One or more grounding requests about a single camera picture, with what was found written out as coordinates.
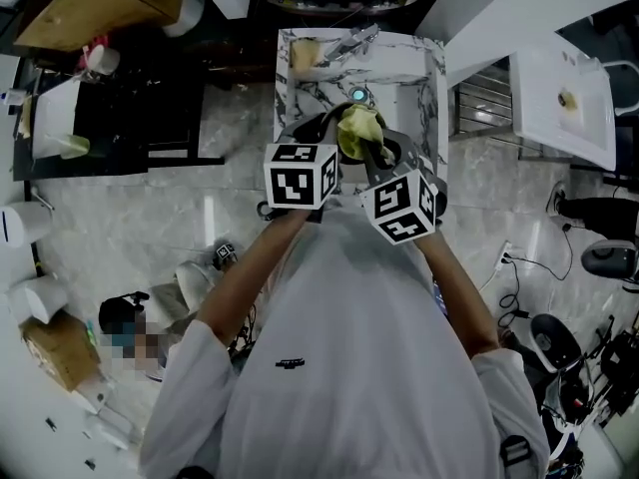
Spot brown round bowl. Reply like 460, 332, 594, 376
321, 101, 403, 168

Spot steel rack frame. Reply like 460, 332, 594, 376
451, 60, 615, 169

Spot white sink basin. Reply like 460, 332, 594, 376
508, 30, 618, 172

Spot black and white oval device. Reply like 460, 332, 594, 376
529, 312, 584, 373

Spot person's left forearm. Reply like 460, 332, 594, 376
196, 210, 309, 348

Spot yellow sponge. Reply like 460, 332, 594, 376
290, 37, 323, 69

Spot black display device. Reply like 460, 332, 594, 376
431, 279, 448, 318

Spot white tubular frame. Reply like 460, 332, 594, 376
603, 60, 639, 117

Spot plain white bin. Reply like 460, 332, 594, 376
5, 274, 69, 324

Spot marble sink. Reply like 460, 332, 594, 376
273, 26, 449, 192

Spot white power strip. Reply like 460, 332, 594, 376
493, 240, 515, 271

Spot black metal table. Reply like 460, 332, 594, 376
12, 37, 226, 182

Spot black power cable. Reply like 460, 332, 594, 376
496, 225, 575, 328

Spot white rectangular basin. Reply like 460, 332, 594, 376
30, 80, 81, 162

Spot pale green plastic cup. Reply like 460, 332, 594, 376
57, 134, 92, 160

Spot medium brown cardboard box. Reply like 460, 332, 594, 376
19, 311, 104, 392

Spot white mug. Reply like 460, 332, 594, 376
84, 45, 122, 77

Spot large brown cardboard box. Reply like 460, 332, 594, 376
13, 0, 189, 54

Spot grey oval device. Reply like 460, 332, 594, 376
581, 239, 639, 281

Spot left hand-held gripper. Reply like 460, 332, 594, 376
257, 110, 345, 224

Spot person's right forearm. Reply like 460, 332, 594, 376
416, 227, 500, 356

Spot white bin with dark stripe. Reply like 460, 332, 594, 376
0, 201, 54, 248

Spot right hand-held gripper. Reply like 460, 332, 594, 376
358, 128, 449, 246

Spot yellow cloth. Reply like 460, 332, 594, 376
336, 103, 395, 162

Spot black strap buckle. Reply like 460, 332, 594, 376
498, 434, 535, 468

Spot round dark table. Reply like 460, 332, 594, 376
267, 0, 418, 17

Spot white cylindrical container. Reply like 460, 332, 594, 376
162, 0, 206, 38

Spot black wheeled equipment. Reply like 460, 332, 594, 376
543, 311, 639, 433

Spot person's white shirt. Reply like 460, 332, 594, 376
139, 207, 550, 479

